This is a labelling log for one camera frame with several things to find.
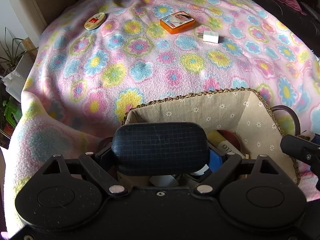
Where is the round maroon compact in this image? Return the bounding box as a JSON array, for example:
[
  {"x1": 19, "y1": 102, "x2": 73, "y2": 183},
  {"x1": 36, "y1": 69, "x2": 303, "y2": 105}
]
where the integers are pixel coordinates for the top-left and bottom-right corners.
[{"x1": 217, "y1": 129, "x2": 242, "y2": 152}]

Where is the white and gold tube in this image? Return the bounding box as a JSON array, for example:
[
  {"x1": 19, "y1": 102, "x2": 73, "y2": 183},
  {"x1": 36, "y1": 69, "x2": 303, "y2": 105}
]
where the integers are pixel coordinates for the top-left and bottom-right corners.
[{"x1": 207, "y1": 130, "x2": 245, "y2": 159}]

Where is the dark blue glasses case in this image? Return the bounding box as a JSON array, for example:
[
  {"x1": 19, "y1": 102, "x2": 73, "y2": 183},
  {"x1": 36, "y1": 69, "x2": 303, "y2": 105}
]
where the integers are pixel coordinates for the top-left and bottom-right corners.
[{"x1": 112, "y1": 122, "x2": 209, "y2": 176}]

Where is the small amber bottle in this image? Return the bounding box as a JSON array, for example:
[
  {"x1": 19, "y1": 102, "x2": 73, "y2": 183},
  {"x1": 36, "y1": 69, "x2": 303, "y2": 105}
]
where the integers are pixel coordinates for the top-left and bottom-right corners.
[{"x1": 190, "y1": 164, "x2": 210, "y2": 176}]

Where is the white uk plug adapter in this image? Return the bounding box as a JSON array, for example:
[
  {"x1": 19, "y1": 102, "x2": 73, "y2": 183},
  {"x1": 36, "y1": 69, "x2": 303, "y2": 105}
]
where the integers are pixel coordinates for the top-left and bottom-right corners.
[{"x1": 149, "y1": 175, "x2": 178, "y2": 187}]

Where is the white squeeze bottle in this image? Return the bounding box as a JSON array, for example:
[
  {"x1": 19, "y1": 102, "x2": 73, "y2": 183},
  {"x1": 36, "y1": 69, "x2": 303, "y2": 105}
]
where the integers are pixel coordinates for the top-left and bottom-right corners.
[{"x1": 1, "y1": 70, "x2": 27, "y2": 103}]

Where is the floral fleece blanket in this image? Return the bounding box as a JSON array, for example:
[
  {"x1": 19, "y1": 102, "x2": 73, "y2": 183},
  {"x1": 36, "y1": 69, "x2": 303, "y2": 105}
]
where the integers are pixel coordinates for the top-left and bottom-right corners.
[{"x1": 4, "y1": 0, "x2": 319, "y2": 236}]

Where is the potted aloe plant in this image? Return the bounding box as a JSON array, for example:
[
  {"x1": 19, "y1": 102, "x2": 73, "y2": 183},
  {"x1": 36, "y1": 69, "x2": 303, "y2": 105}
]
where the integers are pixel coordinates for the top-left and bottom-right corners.
[{"x1": 1, "y1": 27, "x2": 38, "y2": 75}]

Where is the white usb charger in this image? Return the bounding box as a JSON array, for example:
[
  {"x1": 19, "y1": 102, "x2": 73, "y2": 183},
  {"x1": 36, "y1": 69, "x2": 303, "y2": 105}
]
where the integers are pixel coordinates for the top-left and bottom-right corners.
[{"x1": 197, "y1": 30, "x2": 219, "y2": 44}]

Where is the oval yellow tin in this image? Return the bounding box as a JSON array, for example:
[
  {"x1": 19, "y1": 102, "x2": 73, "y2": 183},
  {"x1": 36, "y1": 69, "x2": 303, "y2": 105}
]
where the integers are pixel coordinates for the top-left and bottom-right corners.
[{"x1": 84, "y1": 12, "x2": 106, "y2": 30}]

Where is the orange toothpaste tin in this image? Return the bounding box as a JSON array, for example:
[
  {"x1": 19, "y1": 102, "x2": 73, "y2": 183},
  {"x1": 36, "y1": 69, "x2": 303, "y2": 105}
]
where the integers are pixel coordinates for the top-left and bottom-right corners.
[{"x1": 159, "y1": 11, "x2": 196, "y2": 34}]

